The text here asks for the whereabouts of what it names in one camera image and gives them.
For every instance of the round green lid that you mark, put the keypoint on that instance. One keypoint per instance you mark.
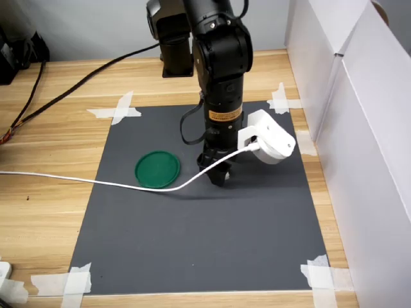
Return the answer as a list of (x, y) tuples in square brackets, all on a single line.
[(157, 168)]

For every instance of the dark grey mat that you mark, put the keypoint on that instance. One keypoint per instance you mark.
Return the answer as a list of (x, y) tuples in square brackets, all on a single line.
[(199, 231)]

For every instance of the white masking tape patch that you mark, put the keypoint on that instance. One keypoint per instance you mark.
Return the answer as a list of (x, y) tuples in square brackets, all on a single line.
[(75, 284), (123, 110), (305, 142), (321, 279), (280, 103), (14, 290)]

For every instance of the white partition panel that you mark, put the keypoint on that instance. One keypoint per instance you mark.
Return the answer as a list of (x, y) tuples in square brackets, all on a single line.
[(372, 160), (308, 48)]

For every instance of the black equipment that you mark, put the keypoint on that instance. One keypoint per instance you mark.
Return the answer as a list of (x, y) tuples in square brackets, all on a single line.
[(19, 54)]

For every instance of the white camera box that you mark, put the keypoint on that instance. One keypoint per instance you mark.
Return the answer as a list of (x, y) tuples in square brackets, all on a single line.
[(273, 141)]

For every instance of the small white bracket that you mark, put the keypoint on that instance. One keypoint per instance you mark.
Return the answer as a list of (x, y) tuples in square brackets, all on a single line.
[(4, 270)]

